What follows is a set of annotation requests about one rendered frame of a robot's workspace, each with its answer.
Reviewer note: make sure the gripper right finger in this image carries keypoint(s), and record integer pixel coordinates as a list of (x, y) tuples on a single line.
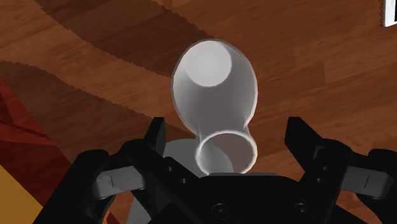
[(325, 167)]

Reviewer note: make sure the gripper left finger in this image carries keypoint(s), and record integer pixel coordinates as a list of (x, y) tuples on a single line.
[(155, 186)]

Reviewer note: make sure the white vase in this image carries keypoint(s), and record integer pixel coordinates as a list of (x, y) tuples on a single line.
[(214, 102)]

